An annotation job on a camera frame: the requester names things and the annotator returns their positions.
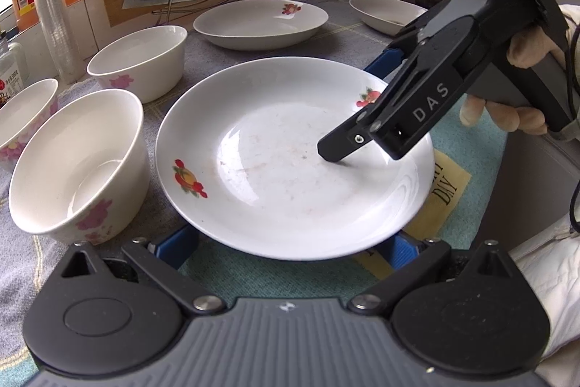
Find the grey and teal dish towel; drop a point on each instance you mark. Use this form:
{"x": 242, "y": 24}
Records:
{"x": 199, "y": 56}

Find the white deep fruit-print plate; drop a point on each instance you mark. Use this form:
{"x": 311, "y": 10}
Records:
{"x": 253, "y": 24}

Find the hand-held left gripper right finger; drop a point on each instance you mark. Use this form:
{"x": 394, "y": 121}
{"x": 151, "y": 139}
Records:
{"x": 403, "y": 253}

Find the person's right hand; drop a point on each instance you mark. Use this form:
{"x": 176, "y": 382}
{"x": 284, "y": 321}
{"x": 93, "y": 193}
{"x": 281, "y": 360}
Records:
{"x": 521, "y": 51}

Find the small white deep plate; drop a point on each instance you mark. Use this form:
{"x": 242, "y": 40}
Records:
{"x": 385, "y": 13}

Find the glass jar with green lid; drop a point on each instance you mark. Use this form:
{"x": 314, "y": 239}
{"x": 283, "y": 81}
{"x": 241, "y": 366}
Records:
{"x": 11, "y": 69}

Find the small densely flowered white bowl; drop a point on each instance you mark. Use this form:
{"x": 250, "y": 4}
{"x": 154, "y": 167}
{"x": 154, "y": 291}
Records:
{"x": 22, "y": 110}

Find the large white pink-flower bowl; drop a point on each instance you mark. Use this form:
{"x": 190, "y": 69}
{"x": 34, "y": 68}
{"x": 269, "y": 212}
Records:
{"x": 68, "y": 169}

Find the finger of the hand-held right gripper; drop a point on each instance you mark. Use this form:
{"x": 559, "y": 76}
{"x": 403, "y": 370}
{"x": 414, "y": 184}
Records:
{"x": 408, "y": 115}
{"x": 385, "y": 58}

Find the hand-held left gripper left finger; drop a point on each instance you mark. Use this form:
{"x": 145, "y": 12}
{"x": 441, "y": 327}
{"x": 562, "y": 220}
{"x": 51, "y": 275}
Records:
{"x": 176, "y": 246}

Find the person's white jacket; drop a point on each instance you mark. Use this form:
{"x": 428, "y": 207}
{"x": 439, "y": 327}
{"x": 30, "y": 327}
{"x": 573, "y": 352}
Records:
{"x": 557, "y": 278}

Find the large white fruit-print plate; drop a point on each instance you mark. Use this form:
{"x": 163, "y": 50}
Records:
{"x": 272, "y": 187}

